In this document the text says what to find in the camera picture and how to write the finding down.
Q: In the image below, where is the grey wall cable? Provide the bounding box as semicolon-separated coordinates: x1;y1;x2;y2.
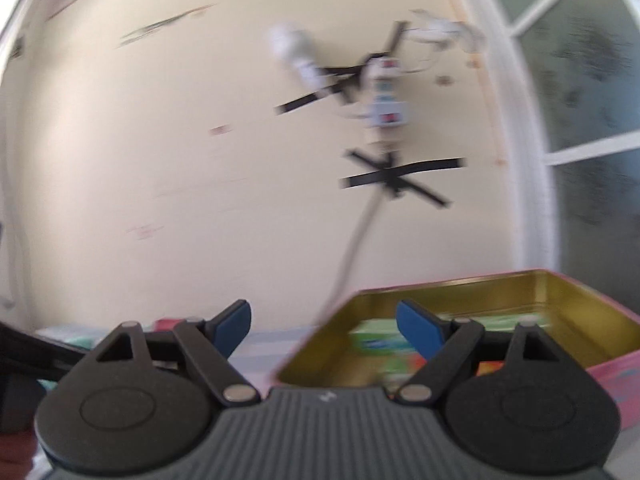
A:
311;194;381;331

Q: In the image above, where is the white light bulb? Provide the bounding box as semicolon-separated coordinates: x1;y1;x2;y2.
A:
269;23;326;92

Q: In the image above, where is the white power strip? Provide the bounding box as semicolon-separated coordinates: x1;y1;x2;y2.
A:
361;55;408;130

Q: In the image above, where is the frosted glass window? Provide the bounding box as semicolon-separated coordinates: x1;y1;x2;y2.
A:
498;0;639;304

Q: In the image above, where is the pink gold tin box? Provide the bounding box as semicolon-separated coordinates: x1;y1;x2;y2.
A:
273;269;639;428

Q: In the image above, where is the striped bed sheet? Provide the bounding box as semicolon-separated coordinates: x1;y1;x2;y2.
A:
29;326;321;391

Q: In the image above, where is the person's left hand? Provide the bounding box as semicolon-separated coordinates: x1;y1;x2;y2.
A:
0;429;37;480

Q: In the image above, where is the teal soft pouch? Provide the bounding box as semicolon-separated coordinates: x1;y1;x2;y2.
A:
36;324;108;350

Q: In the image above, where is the green snack packet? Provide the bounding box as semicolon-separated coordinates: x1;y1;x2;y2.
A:
342;312;551;391

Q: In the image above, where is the black tape cross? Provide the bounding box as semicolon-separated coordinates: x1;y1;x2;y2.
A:
341;150;466;208

